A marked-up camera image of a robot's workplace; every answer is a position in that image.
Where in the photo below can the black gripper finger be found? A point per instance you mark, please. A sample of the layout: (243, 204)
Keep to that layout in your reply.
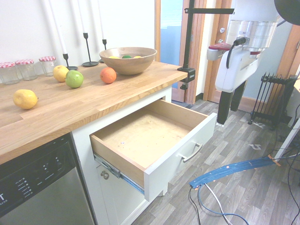
(224, 107)
(237, 98)

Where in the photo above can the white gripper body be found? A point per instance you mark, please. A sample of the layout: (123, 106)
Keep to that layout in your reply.
(234, 70)

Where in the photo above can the white wooden drawer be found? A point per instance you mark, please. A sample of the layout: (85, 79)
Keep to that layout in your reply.
(150, 131)

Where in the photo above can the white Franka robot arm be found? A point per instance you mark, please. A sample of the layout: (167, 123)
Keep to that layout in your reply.
(253, 14)

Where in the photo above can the black oil radiator heater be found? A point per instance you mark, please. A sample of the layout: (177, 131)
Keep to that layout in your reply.
(274, 98)

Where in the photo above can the wooden door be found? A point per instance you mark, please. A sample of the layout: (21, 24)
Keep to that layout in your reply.
(219, 14)

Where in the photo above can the black round object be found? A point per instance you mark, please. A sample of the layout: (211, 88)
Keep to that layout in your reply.
(289, 9)

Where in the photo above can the small yellow fruit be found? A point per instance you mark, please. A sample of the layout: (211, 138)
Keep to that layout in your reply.
(113, 57)
(137, 57)

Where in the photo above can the large wooden bowl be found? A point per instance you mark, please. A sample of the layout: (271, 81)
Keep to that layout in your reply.
(127, 65)

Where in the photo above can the green lime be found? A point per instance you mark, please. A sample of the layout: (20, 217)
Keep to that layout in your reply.
(126, 56)

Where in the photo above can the orange fruit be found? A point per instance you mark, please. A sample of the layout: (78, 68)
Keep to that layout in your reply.
(108, 75)

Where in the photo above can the round metal cabinet knob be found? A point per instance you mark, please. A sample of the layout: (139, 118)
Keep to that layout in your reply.
(105, 175)

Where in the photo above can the tall black candle holder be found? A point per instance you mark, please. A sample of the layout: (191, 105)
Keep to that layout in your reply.
(90, 63)

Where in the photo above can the white kitchen cabinet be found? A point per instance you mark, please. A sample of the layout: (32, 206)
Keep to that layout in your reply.
(82, 152)

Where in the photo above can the green apple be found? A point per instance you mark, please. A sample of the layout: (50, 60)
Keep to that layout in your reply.
(74, 79)

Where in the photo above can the short black candle holder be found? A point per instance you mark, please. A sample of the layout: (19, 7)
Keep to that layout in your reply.
(66, 58)

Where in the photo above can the yellow apple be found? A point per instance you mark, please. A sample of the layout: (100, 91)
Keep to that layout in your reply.
(59, 73)

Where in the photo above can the glass jar checkered lid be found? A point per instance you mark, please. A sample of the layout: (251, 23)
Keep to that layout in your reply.
(48, 66)
(26, 70)
(9, 75)

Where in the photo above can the stainless steel dishwasher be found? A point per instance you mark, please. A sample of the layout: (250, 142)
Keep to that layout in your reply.
(47, 187)

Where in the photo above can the yellow lemon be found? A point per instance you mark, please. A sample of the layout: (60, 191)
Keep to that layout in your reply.
(24, 99)

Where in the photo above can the black clamp camera stand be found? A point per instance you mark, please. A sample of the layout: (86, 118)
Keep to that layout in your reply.
(190, 35)

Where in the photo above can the metal drawer slide rail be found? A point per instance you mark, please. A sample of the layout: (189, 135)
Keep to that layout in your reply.
(117, 172)

